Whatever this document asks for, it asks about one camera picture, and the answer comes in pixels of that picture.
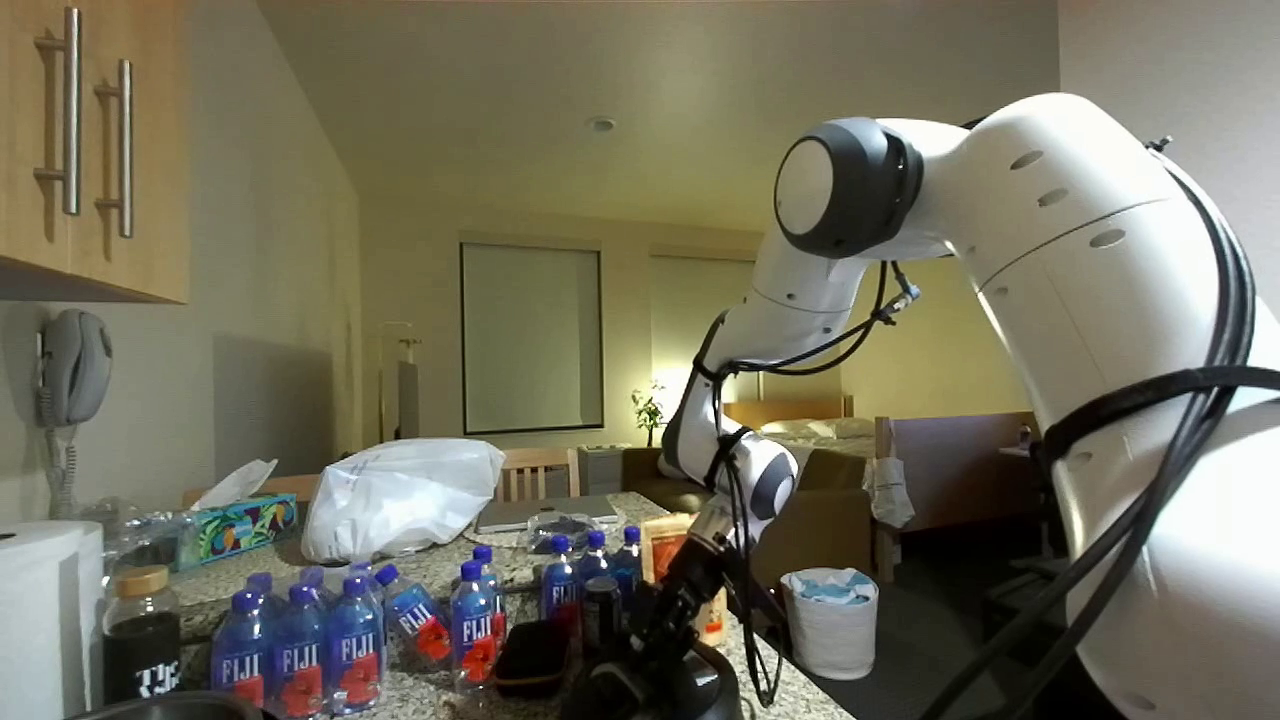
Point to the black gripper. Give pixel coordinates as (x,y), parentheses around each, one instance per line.
(662,619)

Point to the black cooker lid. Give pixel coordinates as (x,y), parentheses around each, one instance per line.
(699,686)

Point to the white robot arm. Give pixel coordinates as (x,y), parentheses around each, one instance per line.
(1144,351)

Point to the Fiji water bottle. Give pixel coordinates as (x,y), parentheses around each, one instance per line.
(415,619)
(556,587)
(630,557)
(473,625)
(594,557)

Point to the orange paper snack bag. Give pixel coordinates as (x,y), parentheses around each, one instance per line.
(659,548)

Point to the black glasses case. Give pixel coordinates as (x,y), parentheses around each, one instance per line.
(534,661)

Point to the white trash bin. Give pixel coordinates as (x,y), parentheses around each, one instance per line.
(833,623)

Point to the wooden chair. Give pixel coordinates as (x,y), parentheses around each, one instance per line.
(537,473)

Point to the white plastic bag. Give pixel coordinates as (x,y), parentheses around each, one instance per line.
(400,493)

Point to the brown sofa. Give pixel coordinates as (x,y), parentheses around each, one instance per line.
(869,481)

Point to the colourful tissue box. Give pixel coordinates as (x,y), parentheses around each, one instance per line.
(235,518)

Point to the dark glass jar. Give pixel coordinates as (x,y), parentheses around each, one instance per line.
(143,633)

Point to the wooden upper cabinets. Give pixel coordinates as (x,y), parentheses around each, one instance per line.
(94,150)

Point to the wall telephone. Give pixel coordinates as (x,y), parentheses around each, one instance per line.
(75,371)

